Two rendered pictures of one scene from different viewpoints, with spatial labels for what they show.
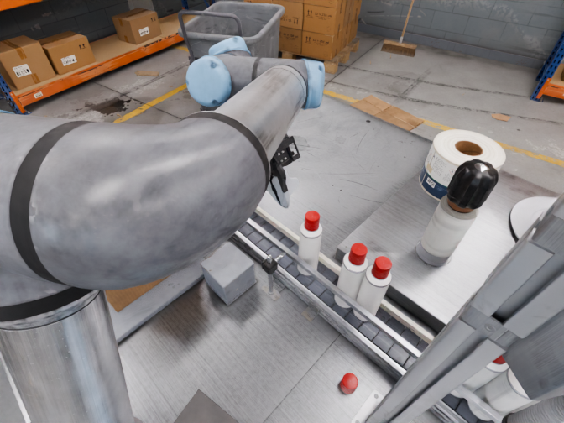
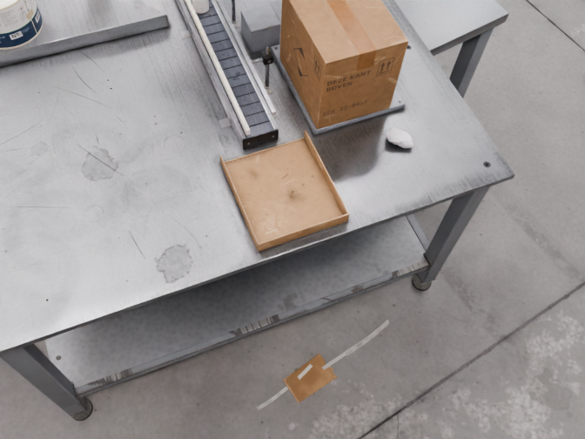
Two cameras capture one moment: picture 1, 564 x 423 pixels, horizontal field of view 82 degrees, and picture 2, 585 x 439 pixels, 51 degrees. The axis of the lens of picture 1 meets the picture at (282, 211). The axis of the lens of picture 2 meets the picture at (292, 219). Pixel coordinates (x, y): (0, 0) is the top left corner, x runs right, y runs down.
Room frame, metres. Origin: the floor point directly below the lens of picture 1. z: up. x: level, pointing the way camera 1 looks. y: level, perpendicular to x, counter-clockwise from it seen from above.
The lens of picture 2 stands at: (1.83, 0.76, 2.26)
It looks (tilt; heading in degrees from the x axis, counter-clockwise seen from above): 60 degrees down; 199
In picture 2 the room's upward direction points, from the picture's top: 5 degrees clockwise
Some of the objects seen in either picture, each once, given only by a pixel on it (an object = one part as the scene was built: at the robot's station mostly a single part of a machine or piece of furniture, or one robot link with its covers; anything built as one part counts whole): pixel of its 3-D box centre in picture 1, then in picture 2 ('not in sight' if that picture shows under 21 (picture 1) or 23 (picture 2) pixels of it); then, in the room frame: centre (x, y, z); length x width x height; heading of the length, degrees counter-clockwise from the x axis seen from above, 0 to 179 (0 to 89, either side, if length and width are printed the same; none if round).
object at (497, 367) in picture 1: (477, 367); not in sight; (0.20, -0.35, 0.98); 0.05 x 0.05 x 0.20
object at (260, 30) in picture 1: (237, 60); not in sight; (2.79, 0.37, 0.48); 0.89 x 0.63 x 0.96; 165
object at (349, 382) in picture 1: (349, 383); not in sight; (0.21, -0.14, 0.85); 0.03 x 0.03 x 0.03
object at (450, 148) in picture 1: (459, 167); (0, 7); (0.80, -0.56, 0.95); 0.20 x 0.20 x 0.14
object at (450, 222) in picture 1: (453, 215); not in sight; (0.53, -0.41, 1.03); 0.09 x 0.09 x 0.30
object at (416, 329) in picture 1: (316, 254); (190, 5); (0.50, -0.09, 0.90); 1.07 x 0.01 x 0.02; 46
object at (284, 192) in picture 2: not in sight; (283, 187); (0.97, 0.44, 0.85); 0.30 x 0.26 x 0.04; 46
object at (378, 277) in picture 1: (373, 289); not in sight; (0.35, -0.19, 0.98); 0.05 x 0.05 x 0.20
